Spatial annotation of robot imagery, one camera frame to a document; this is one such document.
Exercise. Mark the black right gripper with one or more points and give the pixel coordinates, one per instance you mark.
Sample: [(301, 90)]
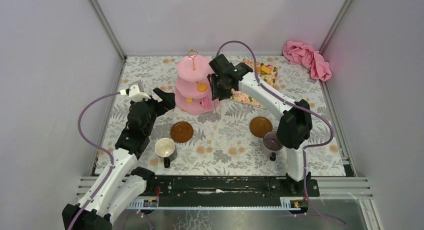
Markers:
[(215, 94)]

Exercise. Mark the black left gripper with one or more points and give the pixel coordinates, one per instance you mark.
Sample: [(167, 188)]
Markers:
[(158, 102)]

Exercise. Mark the small orange cookie toy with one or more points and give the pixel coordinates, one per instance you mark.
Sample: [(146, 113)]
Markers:
[(201, 87)]

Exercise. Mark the pink cake slice toy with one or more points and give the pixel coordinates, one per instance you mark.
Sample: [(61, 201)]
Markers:
[(205, 103)]

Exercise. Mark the round orange cookie toy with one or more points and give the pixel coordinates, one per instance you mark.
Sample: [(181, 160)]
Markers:
[(265, 70)]

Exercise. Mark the floral rectangular serving tray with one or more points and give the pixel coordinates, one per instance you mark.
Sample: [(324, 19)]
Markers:
[(270, 79)]

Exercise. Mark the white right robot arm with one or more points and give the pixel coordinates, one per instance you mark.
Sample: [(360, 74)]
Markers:
[(295, 121)]

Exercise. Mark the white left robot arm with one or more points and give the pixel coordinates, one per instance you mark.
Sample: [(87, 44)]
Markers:
[(121, 181)]

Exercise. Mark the pink three-tier cake stand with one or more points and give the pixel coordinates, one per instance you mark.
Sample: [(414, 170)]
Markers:
[(191, 70)]

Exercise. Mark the brown saucer left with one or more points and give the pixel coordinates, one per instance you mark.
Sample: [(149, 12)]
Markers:
[(181, 132)]

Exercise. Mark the brown saucer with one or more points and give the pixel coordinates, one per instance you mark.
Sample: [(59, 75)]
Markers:
[(181, 132), (259, 126)]

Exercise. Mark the brown saucer right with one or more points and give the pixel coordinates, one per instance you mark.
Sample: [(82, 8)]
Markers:
[(259, 126)]

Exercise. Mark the floral tablecloth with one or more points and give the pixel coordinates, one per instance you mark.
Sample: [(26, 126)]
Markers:
[(224, 145)]

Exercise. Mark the crumpled pink cloth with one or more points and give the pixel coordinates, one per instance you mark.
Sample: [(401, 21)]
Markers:
[(299, 53)]

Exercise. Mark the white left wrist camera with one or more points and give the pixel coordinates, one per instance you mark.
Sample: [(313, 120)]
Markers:
[(135, 94)]

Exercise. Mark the cream mug black handle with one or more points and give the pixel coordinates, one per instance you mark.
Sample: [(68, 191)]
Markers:
[(165, 148)]

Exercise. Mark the mauve mug black handle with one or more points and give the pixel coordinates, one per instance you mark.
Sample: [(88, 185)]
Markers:
[(271, 146)]

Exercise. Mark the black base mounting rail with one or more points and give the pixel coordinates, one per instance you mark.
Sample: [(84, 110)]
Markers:
[(218, 192)]

